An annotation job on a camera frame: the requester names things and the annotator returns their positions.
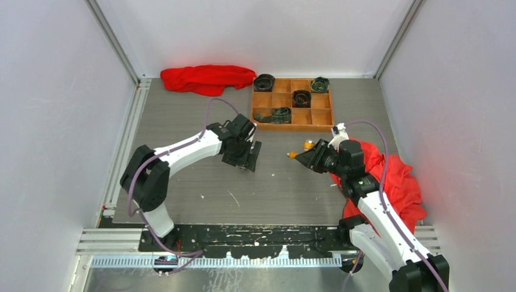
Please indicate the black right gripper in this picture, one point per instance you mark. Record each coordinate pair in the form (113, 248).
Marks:
(313, 158)

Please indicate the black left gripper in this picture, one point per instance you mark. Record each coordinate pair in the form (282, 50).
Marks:
(248, 160)

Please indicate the orange plastic faucet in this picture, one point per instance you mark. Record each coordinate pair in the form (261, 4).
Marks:
(308, 144)

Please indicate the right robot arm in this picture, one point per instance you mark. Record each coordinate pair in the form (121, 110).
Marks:
(377, 231)

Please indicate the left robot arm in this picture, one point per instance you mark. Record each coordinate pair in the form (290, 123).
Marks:
(146, 176)

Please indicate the wooden compartment tray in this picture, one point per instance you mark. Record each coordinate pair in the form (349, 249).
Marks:
(318, 118)

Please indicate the dark belt lying flat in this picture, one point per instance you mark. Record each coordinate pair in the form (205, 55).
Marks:
(281, 115)

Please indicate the rolled dark belt centre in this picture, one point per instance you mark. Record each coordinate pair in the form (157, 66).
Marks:
(301, 99)

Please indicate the rolled dark belt top-left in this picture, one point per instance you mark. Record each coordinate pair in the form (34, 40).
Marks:
(264, 83)

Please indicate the rolled dark belt top-right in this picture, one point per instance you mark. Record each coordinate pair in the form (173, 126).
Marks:
(320, 85)

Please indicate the red cloth at back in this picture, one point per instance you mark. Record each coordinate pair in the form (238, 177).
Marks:
(207, 80)

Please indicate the red cloth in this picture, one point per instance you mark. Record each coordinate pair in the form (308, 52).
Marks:
(401, 187)
(207, 80)

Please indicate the red cloth at right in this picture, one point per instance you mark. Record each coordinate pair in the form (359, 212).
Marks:
(401, 187)

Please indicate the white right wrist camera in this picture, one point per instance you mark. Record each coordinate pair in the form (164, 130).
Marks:
(339, 135)

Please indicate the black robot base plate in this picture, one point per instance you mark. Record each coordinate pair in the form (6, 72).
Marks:
(215, 241)

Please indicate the perforated metal rail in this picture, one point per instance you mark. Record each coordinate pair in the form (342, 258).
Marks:
(169, 261)

